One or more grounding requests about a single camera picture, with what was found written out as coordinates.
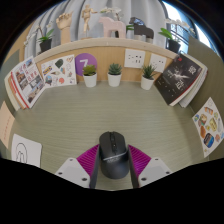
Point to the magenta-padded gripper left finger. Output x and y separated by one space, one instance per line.
71 170

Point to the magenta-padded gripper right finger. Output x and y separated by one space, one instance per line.
153 170

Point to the black computer mouse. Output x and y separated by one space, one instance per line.
113 153

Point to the white printed mouse pad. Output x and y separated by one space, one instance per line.
28 150

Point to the white sticker sheet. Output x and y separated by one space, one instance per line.
59 71
209 126

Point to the beige booklet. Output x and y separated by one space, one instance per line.
6 125

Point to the small succulent in white pot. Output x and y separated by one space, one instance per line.
147 82
114 79
90 80

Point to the dark-covered book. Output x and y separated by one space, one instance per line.
178 80

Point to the picture-covered white book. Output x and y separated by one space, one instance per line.
29 81

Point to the red book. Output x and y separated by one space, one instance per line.
16 86

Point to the purple round number sign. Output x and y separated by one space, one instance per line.
85 60

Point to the white orchid in black pot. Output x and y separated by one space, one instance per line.
173 46
45 45

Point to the wooden desk shelf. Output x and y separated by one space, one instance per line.
106 43

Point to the dark horse figurine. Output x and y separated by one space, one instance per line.
143 31

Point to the wooden hand model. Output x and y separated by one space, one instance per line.
65 26

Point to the window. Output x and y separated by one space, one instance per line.
186 26

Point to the pink horse figurine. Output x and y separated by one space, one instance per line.
111 27

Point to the wooden artist mannequin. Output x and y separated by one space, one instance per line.
87 16

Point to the grey curtain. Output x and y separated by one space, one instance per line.
146 11

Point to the white orchid plant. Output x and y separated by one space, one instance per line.
111 11

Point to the white wall outlet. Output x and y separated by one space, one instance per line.
134 58
158 62

